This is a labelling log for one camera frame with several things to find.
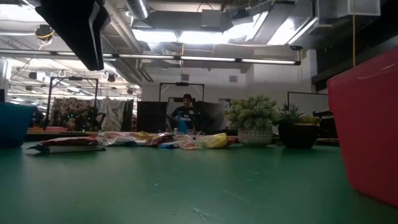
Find wide black frame rig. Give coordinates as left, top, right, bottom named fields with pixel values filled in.
left=159, top=82, right=205, bottom=103

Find clear bag orange ring candy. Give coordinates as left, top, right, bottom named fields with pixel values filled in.
left=177, top=134, right=205, bottom=151

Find black chair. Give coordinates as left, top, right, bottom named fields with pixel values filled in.
left=312, top=110, right=338, bottom=139

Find white patterned plant pot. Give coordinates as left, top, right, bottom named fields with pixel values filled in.
left=238, top=127, right=274, bottom=147

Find dark grey panel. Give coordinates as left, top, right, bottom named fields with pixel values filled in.
left=194, top=100, right=229, bottom=131

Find long ceiling light bar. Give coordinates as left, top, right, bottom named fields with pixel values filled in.
left=0, top=49, right=302, bottom=66

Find black panel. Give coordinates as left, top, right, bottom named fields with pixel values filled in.
left=136, top=101, right=169, bottom=133

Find red white candy bag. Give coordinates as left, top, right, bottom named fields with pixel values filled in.
left=27, top=136, right=107, bottom=154

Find floral patterned cloth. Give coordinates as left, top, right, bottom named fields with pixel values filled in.
left=51, top=98, right=96, bottom=127

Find person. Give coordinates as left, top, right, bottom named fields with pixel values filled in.
left=169, top=93, right=200, bottom=135

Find black ceiling camera yellow cable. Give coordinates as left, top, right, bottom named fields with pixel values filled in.
left=34, top=24, right=57, bottom=42

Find grey ceiling box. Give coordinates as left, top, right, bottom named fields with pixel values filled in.
left=201, top=9, right=222, bottom=32

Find green spiky succulent plant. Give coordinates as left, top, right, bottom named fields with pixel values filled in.
left=275, top=101, right=305, bottom=126

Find black round plant pot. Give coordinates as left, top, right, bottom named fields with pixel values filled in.
left=277, top=123, right=321, bottom=149

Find bushy pale green plant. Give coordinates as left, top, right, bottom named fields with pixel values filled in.
left=224, top=95, right=280, bottom=131

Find blue plastic bin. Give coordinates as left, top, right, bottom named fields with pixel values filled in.
left=0, top=102, right=36, bottom=149

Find white ceiling unit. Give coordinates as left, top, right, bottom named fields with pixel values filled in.
left=337, top=0, right=382, bottom=17

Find silver round ceiling duct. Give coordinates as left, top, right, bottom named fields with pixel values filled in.
left=126, top=0, right=150, bottom=21

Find tall black frame rig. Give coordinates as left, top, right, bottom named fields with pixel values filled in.
left=46, top=76, right=100, bottom=130

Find black framed whiteboard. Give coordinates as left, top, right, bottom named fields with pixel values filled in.
left=287, top=91, right=330, bottom=116

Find red plastic bin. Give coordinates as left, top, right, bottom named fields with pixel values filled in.
left=326, top=46, right=398, bottom=208

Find yellow fruit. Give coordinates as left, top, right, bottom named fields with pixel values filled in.
left=298, top=115, right=322, bottom=125

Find clear bag yellow candy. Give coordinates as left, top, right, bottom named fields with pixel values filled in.
left=198, top=133, right=230, bottom=149

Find white patterned cloth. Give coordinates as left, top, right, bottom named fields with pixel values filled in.
left=96, top=98, right=127, bottom=132

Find distant black robot arms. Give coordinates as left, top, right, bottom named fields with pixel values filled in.
left=37, top=107, right=105, bottom=131

